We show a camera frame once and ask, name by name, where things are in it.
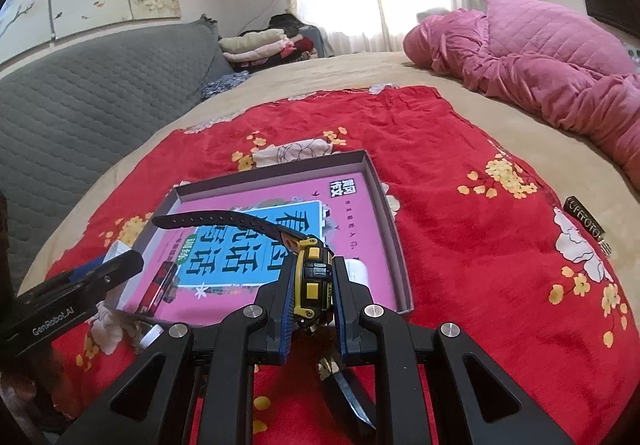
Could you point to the grey cardboard box tray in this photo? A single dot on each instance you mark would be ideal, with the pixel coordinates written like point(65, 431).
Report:
point(390, 235)

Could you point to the pile of folded clothes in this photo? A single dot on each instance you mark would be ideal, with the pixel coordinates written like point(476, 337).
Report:
point(255, 42)

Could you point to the grey quilted headboard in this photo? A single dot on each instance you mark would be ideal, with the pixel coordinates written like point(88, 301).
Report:
point(100, 100)

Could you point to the grey pillow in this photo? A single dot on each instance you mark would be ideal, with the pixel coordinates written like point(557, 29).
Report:
point(432, 14)

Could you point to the red floral blanket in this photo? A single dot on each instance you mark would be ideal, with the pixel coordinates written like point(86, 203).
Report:
point(475, 275)

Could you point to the blue patterned cloth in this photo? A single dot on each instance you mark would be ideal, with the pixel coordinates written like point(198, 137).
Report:
point(225, 84)

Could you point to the pink quilt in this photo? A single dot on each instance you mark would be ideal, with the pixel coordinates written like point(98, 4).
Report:
point(540, 50)

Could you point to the pink book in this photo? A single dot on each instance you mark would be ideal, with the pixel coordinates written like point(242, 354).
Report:
point(350, 225)

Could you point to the beige bed sheet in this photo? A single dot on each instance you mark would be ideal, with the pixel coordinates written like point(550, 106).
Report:
point(350, 70)

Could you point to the yellow black wristwatch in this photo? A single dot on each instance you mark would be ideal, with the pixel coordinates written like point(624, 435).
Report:
point(312, 285)

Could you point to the white pill bottle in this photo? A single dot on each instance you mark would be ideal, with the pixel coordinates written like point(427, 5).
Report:
point(151, 336)

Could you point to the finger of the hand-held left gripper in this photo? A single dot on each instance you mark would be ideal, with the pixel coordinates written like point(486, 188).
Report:
point(87, 272)
point(100, 282)

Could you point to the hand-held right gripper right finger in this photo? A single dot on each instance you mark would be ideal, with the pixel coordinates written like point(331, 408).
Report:
point(342, 315)

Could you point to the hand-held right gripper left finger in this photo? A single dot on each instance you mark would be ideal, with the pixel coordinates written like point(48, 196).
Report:
point(285, 320)

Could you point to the red black tube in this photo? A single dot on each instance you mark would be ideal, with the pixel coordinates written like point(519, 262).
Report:
point(159, 287)

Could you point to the white earbuds case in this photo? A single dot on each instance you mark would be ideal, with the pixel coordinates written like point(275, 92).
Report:
point(359, 271)

